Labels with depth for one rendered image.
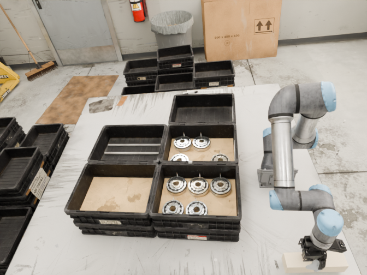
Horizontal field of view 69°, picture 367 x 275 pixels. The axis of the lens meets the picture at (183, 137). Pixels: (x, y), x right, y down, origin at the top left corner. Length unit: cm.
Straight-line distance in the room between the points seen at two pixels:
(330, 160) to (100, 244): 208
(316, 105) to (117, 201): 100
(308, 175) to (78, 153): 145
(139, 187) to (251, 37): 311
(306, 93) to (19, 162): 211
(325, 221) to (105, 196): 100
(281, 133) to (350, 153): 185
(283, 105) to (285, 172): 25
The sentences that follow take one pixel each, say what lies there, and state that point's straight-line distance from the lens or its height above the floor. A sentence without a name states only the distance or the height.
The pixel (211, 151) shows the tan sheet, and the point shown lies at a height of 83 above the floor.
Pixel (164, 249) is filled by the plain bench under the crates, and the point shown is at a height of 70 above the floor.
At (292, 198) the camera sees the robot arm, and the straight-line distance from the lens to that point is 107.
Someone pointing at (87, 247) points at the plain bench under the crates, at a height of 70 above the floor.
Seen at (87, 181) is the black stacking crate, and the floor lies 87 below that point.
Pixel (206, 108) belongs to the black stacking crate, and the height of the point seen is 83.
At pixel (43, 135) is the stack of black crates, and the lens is 282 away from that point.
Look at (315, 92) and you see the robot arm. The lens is 110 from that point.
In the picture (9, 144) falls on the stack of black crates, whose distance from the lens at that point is 274.
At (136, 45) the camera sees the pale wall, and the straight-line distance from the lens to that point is 440.
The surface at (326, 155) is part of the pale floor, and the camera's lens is 278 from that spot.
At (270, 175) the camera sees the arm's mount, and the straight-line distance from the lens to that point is 147.
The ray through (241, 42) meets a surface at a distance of 408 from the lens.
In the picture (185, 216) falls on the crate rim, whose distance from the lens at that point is 117.
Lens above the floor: 195
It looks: 44 degrees down
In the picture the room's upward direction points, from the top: 8 degrees counter-clockwise
